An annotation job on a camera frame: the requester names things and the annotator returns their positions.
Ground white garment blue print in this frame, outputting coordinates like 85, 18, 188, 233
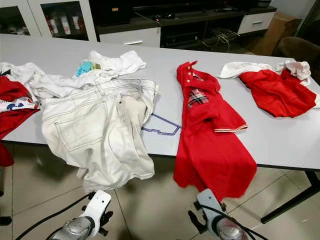
0, 97, 40, 113

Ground beige cable tangle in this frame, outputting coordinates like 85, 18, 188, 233
201, 27, 241, 52

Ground brown chair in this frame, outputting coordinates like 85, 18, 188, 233
277, 36, 320, 83

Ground cardboard box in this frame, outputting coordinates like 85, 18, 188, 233
252, 11, 303, 57

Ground red white bottle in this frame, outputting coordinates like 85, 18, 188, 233
71, 15, 86, 34

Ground white glass-door cabinet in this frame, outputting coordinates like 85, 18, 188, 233
0, 0, 98, 42

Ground black set-top box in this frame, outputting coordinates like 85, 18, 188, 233
162, 31, 201, 48

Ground cream jeans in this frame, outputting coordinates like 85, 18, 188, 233
41, 77, 159, 193

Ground purple plastic hanger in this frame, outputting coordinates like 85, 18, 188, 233
141, 112, 182, 137

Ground red t-shirt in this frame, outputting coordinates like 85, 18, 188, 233
0, 75, 41, 168

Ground red polo shirt plaid patch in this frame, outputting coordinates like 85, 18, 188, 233
172, 61, 258, 202

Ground black television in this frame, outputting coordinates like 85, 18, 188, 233
132, 0, 271, 13

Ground wooden TV stand white drawer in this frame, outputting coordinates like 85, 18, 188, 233
97, 5, 278, 51

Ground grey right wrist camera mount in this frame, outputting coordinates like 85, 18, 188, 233
196, 188, 226, 236

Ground red knit garment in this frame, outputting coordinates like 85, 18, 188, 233
238, 67, 318, 119

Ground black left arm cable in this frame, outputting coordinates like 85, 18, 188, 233
15, 192, 93, 240

